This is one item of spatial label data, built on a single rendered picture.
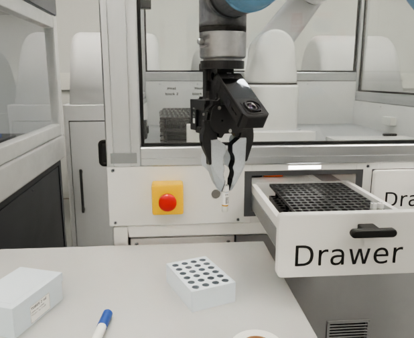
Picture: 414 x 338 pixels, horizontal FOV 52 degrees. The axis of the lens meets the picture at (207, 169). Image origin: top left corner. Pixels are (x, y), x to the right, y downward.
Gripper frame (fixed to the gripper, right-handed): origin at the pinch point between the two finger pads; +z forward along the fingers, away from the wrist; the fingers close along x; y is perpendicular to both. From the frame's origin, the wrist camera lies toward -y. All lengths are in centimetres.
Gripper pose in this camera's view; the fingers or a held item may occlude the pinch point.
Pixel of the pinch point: (227, 184)
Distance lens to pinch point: 70.7
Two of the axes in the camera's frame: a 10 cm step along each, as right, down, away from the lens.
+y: -4.3, -1.9, 8.8
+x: -9.0, 0.9, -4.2
